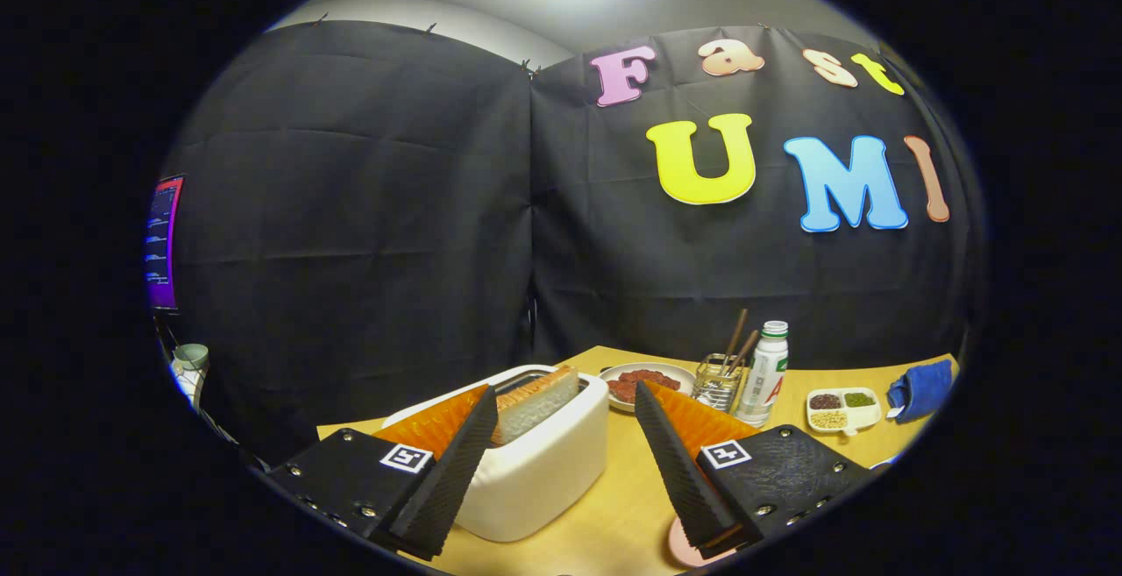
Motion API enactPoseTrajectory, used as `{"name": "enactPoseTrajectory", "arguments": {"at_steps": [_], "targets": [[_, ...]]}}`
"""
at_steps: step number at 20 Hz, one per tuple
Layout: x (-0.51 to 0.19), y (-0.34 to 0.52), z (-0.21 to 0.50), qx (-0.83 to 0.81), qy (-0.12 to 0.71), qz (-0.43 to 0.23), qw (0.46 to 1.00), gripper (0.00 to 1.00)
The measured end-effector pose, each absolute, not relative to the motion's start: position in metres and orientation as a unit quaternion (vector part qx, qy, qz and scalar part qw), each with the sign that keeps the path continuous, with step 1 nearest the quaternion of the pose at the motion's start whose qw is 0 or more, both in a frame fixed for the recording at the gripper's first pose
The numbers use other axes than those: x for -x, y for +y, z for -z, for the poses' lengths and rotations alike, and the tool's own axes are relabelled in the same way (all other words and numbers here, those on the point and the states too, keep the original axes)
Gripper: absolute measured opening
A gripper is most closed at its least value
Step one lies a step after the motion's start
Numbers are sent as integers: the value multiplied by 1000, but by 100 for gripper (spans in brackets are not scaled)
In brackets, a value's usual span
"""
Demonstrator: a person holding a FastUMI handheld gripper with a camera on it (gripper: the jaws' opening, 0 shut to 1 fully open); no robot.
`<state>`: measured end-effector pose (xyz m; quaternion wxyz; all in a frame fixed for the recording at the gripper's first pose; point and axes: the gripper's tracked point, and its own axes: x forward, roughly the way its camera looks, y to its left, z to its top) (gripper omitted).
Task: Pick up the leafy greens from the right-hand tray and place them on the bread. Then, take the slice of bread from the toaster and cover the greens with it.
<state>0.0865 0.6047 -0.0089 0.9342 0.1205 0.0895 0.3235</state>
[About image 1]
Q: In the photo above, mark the pink round plate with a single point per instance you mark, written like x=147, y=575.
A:
x=684, y=548

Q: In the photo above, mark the white divided bean tray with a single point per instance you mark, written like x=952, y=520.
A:
x=841, y=414

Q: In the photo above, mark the computer monitor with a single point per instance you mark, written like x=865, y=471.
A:
x=163, y=243

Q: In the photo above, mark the blue folded towel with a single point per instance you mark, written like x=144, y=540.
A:
x=920, y=390

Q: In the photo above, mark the red meat slices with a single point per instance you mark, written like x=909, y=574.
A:
x=644, y=381

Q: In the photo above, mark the cream white toaster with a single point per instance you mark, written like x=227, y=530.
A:
x=543, y=471

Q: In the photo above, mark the brown wooden chopstick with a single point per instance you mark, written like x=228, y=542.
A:
x=735, y=335
x=745, y=350

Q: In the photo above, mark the browned toast slice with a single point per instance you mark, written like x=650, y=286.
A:
x=536, y=405

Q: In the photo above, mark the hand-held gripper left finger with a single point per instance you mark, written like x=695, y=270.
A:
x=456, y=462

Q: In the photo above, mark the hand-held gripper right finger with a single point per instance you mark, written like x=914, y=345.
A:
x=671, y=471

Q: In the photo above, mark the white round plate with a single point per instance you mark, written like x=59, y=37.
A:
x=684, y=374

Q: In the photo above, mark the white drink bottle green cap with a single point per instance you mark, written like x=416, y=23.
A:
x=764, y=379

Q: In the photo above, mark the pale green cup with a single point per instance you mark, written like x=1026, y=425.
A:
x=191, y=355

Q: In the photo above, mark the black backdrop cloth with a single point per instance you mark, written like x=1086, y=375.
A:
x=351, y=208

